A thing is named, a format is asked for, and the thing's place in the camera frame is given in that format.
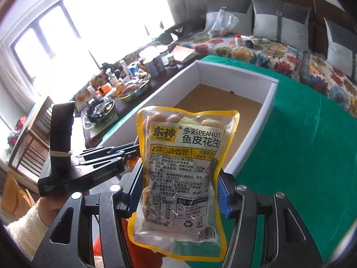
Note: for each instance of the blue and white can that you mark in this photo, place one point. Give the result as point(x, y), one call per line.
point(132, 69)

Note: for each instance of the white bottle with red cap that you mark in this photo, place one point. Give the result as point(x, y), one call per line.
point(238, 40)

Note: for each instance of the bright window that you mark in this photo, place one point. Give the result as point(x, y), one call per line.
point(97, 19)

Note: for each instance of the wooden chair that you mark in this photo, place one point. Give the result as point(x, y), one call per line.
point(33, 139)

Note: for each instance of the grey curtain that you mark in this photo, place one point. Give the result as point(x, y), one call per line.
point(187, 0)

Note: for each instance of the orange book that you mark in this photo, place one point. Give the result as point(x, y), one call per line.
point(184, 53)

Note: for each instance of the person's left forearm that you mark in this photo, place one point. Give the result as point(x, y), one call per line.
point(28, 234)

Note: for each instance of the grey two-tone pillow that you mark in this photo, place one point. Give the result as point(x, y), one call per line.
point(281, 22)
point(237, 8)
point(343, 47)

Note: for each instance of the clear plastic bag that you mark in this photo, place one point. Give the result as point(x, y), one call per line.
point(223, 22)

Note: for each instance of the person's left hand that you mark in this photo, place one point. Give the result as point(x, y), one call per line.
point(53, 206)

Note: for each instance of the green satin bedspread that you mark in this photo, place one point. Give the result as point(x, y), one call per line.
point(301, 134)

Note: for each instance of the white cardboard box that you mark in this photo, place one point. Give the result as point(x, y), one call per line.
point(251, 111)

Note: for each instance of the white cup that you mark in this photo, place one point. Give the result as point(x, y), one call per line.
point(171, 60)

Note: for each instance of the plate with dark item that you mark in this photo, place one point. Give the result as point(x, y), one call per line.
point(99, 113)

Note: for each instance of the cluttered wooden table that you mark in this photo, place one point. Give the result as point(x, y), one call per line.
point(125, 109)

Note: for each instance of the red flowers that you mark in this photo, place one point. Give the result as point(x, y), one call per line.
point(16, 131)

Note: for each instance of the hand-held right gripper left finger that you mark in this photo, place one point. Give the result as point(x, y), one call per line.
point(136, 192)

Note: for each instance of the dark armchair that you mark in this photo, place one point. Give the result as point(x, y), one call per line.
point(175, 30)

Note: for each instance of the person's red clothing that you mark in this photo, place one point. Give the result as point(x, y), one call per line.
point(97, 254)

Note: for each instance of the patterned tray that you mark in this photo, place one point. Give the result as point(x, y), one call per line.
point(132, 88)

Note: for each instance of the yellow peanut bag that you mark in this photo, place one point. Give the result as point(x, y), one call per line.
point(181, 178)

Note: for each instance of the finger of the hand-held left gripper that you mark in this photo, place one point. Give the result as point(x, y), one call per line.
point(108, 150)
point(111, 158)

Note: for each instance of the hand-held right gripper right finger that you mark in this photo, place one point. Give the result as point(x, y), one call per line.
point(224, 198)

